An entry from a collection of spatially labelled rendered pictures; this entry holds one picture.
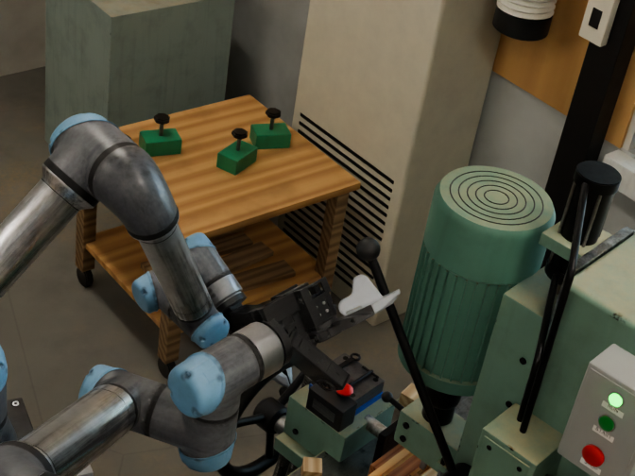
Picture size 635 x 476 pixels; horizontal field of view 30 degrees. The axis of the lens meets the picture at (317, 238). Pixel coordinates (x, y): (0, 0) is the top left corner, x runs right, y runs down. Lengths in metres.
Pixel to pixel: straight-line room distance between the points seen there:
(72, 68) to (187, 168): 0.88
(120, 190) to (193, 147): 1.55
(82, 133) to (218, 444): 0.69
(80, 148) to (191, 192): 1.31
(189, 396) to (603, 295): 0.54
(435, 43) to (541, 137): 0.45
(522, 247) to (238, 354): 0.42
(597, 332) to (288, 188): 1.97
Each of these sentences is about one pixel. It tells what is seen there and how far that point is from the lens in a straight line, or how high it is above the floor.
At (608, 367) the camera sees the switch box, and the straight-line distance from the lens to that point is 1.50.
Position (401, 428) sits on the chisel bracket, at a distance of 1.98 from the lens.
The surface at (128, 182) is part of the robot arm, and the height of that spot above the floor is 1.29.
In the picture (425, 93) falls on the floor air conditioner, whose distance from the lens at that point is 3.33.
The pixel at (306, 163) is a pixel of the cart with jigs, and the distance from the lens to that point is 3.54.
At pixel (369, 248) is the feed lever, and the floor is 1.42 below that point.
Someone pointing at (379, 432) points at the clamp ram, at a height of 0.96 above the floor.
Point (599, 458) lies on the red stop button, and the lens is 1.55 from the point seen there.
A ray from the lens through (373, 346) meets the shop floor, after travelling 3.73.
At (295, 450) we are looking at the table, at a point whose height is 0.87.
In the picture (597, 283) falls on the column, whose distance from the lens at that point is 1.56.
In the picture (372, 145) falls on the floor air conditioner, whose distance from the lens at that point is 3.54.
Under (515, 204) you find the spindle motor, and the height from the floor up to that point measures 1.50.
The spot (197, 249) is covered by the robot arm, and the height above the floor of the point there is 0.96.
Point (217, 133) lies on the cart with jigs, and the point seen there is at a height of 0.53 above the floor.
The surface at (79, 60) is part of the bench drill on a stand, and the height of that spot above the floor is 0.45.
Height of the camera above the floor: 2.39
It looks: 35 degrees down
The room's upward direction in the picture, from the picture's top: 10 degrees clockwise
